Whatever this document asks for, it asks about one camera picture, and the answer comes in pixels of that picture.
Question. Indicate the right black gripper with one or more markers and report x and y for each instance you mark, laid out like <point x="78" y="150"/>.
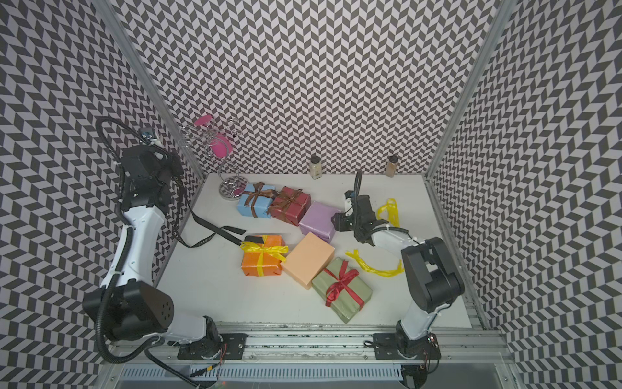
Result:
<point x="340" y="222"/>

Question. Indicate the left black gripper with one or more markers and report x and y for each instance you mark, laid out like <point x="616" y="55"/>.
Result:
<point x="176" y="168"/>

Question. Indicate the yellow ribbon of peach box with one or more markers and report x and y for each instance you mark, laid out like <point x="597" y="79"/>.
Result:
<point x="390" y="210"/>

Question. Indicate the purple gift box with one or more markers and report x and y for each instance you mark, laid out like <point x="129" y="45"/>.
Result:
<point x="317" y="220"/>

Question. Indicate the peach gift box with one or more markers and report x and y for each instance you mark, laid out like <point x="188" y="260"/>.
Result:
<point x="308" y="258"/>

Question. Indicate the green gift box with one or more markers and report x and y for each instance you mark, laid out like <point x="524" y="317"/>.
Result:
<point x="344" y="307"/>

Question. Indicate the black ribbon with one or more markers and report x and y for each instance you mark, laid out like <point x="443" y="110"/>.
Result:
<point x="227" y="232"/>

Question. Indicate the orange gift box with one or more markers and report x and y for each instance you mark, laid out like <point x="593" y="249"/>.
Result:
<point x="271" y="240"/>

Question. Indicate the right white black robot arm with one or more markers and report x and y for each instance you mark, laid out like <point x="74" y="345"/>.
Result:
<point x="433" y="279"/>

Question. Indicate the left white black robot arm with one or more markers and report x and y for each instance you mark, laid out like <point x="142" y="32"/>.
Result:
<point x="130" y="314"/>

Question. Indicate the red gift box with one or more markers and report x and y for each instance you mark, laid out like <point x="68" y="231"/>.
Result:
<point x="295" y="213"/>

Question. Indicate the yellow ribbon on orange box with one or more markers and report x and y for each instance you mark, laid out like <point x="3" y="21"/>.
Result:
<point x="260" y="260"/>

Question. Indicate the blue gift box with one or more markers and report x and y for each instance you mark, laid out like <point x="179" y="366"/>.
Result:
<point x="255" y="199"/>

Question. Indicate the brown ribbon on blue box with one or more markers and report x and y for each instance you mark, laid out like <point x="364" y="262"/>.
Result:
<point x="257" y="194"/>

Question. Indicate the brown spice jar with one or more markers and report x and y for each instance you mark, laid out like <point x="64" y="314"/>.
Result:
<point x="391" y="166"/>

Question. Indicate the light spice jar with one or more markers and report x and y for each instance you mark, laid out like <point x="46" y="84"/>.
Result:
<point x="315" y="167"/>

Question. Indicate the silver pink jewelry stand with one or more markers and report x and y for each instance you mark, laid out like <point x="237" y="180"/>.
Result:
<point x="219" y="144"/>

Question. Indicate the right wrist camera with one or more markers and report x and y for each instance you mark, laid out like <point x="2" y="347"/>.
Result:
<point x="348" y="202"/>

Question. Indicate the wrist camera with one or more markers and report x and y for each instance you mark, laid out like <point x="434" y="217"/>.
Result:
<point x="348" y="202"/>
<point x="148" y="134"/>

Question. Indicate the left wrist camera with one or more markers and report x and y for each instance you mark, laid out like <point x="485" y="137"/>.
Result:
<point x="148" y="134"/>

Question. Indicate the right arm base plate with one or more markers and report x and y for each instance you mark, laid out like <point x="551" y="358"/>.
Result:
<point x="394" y="346"/>

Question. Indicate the aluminium front rail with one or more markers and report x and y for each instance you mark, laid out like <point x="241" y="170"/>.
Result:
<point x="297" y="343"/>

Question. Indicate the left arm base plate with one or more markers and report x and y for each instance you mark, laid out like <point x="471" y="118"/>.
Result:
<point x="228" y="346"/>

